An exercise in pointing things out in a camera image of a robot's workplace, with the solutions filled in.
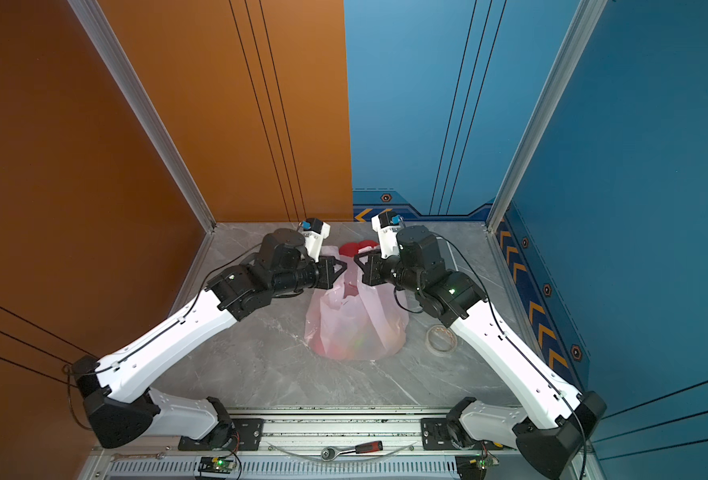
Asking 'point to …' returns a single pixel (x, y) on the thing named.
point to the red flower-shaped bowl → (351, 249)
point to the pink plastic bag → (356, 321)
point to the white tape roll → (440, 340)
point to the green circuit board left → (216, 465)
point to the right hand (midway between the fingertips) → (353, 258)
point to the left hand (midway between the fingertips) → (350, 264)
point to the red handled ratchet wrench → (330, 453)
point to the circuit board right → (473, 467)
